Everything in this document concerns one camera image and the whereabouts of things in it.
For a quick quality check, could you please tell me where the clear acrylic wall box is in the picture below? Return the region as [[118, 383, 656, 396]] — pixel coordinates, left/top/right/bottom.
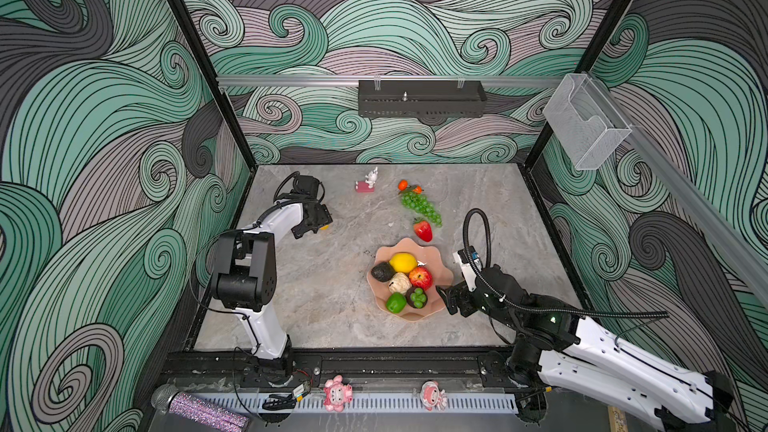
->
[[543, 73, 631, 171]]

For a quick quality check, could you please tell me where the pink scalloped fruit bowl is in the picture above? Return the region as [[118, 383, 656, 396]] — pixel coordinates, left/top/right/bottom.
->
[[367, 238, 454, 322]]

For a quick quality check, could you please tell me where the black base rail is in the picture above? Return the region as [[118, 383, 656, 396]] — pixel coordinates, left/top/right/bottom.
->
[[159, 346, 543, 391]]

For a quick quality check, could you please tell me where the white rabbit figurine pink base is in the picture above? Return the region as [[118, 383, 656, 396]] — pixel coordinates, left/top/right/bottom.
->
[[355, 167, 378, 193]]

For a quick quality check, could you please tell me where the yellow fake lemon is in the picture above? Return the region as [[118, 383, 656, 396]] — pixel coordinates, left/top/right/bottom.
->
[[388, 252, 419, 275]]

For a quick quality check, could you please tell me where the pink cartoon figurine right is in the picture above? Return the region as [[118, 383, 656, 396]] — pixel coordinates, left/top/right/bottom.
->
[[420, 381, 448, 412]]

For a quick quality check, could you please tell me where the red fake strawberry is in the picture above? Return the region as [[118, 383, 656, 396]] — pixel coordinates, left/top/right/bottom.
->
[[413, 218, 433, 243]]

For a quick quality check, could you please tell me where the black perforated wall tray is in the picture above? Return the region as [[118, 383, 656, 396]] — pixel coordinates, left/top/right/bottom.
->
[[357, 79, 488, 125]]

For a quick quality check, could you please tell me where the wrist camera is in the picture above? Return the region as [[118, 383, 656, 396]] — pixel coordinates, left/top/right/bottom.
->
[[292, 175, 321, 199], [453, 246, 480, 291]]

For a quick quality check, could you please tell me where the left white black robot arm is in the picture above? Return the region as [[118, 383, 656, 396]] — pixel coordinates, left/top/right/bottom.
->
[[209, 172, 332, 375]]

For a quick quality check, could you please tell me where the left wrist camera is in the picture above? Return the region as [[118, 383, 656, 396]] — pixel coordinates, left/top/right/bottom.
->
[[292, 175, 321, 199]]

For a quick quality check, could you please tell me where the pink cartoon figurine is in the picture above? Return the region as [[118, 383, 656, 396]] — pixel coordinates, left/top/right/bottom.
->
[[323, 375, 353, 412], [420, 381, 448, 412]]

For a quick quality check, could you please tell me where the pink cartoon figurine left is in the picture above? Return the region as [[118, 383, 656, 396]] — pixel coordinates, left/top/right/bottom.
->
[[323, 375, 353, 412]]

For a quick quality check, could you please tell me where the dark fake avocado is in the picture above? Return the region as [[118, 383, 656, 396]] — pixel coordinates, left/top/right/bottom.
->
[[370, 261, 396, 283]]

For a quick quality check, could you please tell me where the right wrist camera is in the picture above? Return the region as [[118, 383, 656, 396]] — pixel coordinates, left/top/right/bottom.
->
[[453, 246, 480, 291]]

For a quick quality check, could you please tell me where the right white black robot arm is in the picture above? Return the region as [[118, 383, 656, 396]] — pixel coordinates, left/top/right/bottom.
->
[[438, 208, 744, 431]]

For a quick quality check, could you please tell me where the white slotted cable duct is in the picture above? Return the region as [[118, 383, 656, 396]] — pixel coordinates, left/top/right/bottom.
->
[[194, 392, 518, 415]]

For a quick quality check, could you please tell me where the dark purple fake mangosteen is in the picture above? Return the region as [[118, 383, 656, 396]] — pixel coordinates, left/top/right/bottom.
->
[[405, 286, 428, 309]]

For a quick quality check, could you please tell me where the purple glitter cylinder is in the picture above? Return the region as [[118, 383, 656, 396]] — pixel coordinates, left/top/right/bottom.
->
[[150, 384, 249, 432]]

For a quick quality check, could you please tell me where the green fake grape bunch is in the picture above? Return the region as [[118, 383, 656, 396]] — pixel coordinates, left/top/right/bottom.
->
[[400, 190, 443, 227]]

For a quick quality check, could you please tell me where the red fake apple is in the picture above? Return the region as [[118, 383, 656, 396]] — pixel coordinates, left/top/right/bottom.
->
[[408, 266, 433, 291]]

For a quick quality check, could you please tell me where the green fake lime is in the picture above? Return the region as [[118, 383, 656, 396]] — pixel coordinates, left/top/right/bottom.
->
[[385, 292, 407, 314]]

